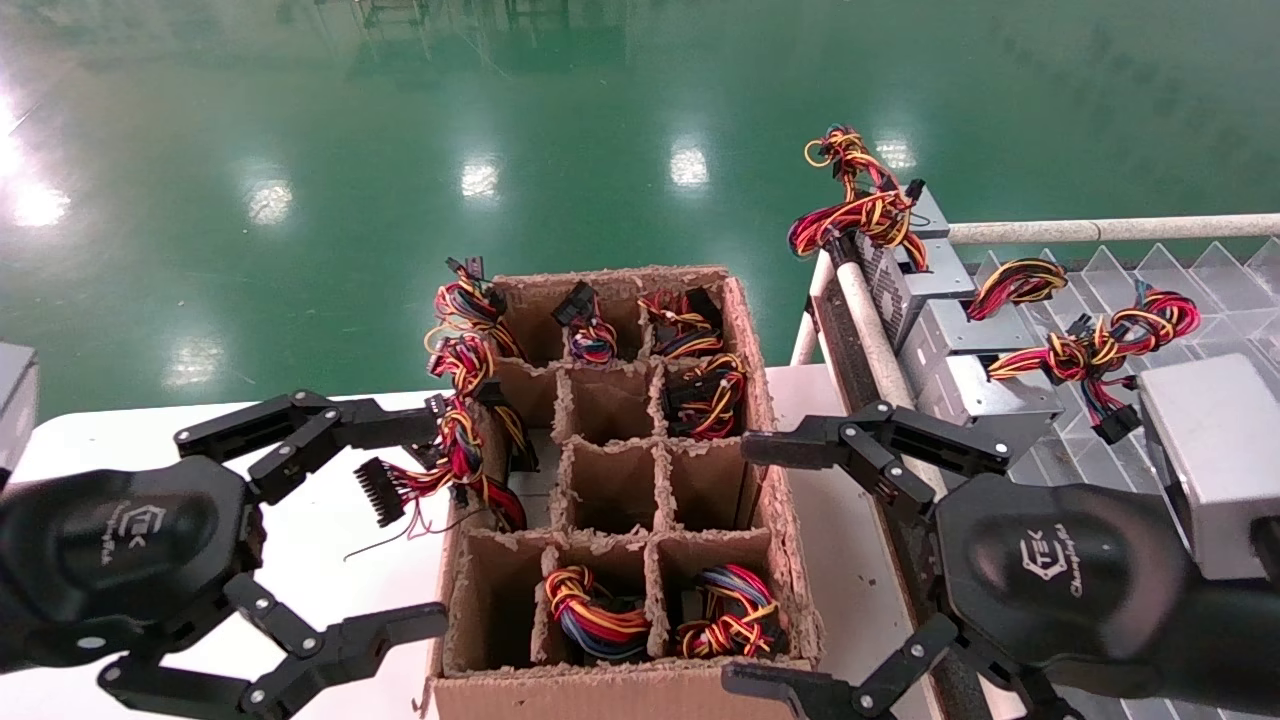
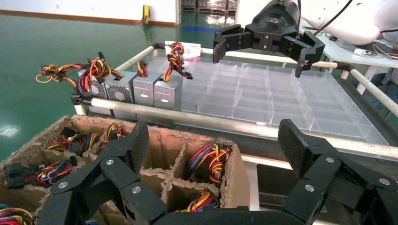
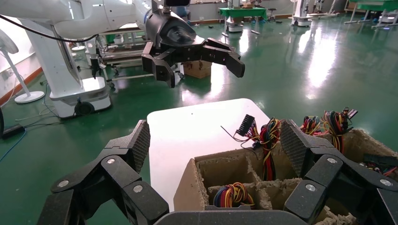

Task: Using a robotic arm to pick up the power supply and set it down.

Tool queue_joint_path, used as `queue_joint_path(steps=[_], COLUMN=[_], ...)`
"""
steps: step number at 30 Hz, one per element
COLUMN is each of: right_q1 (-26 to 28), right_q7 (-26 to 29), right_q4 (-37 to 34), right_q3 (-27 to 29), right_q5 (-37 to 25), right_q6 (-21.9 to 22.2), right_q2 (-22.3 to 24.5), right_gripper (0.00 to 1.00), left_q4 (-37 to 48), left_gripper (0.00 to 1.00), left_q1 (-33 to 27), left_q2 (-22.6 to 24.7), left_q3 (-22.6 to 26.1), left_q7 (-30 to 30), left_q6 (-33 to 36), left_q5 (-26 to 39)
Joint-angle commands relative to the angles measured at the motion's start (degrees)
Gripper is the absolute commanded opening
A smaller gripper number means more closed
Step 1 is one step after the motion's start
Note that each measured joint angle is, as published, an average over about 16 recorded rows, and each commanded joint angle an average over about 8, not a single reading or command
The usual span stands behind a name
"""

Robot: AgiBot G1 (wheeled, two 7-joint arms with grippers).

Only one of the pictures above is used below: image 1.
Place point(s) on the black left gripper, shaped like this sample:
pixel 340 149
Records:
pixel 130 550

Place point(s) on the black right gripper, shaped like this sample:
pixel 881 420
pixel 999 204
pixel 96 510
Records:
pixel 1050 570

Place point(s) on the power supply with comb connector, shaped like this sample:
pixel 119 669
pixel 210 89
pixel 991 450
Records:
pixel 385 490

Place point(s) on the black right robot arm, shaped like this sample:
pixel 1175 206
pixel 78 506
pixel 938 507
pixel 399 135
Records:
pixel 1230 650

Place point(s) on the black rack side strip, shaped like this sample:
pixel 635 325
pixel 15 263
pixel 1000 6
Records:
pixel 850 370

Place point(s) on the short white pipe leg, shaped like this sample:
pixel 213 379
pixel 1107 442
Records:
pixel 808 335

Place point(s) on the cardboard cell divider insert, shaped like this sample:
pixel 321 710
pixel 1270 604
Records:
pixel 600 540

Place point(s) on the brown cardboard box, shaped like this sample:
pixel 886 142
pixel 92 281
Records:
pixel 620 695

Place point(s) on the power supply with grille face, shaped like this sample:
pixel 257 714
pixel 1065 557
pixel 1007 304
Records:
pixel 885 290

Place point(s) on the clear ridged acrylic panel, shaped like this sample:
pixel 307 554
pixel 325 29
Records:
pixel 1225 290

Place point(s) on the long white pipe rail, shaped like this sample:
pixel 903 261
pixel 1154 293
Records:
pixel 875 340

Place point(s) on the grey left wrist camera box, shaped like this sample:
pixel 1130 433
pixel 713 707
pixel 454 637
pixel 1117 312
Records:
pixel 15 400

